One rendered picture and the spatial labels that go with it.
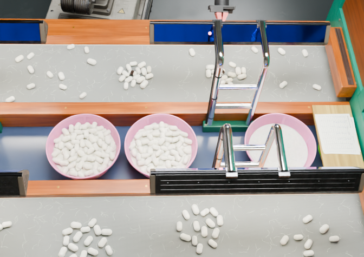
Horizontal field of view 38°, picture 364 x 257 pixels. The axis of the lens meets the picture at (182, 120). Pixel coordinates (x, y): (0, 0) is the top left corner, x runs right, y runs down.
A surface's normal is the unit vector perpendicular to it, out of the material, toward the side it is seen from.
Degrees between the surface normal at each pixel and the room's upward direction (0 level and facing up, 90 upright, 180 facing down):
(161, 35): 58
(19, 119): 90
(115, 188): 0
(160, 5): 0
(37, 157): 0
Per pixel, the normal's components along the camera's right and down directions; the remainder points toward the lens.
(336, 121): 0.05, -0.52
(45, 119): 0.04, 0.85
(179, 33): 0.06, 0.44
